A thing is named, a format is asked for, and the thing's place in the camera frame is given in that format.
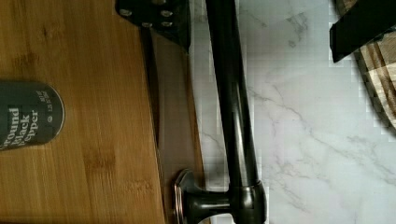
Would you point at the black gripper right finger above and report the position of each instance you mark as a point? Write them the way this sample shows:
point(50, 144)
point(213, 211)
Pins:
point(364, 22)

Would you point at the black drawer handle bar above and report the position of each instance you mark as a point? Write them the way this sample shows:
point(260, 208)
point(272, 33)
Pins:
point(245, 198)

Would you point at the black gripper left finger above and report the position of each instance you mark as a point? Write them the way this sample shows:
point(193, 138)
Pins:
point(169, 18)

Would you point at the dark wooden cutting board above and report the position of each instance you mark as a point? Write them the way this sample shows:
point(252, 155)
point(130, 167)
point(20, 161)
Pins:
point(376, 61)

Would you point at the ground black pepper shaker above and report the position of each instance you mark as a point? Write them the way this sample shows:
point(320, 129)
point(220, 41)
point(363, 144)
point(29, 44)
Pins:
point(31, 114)

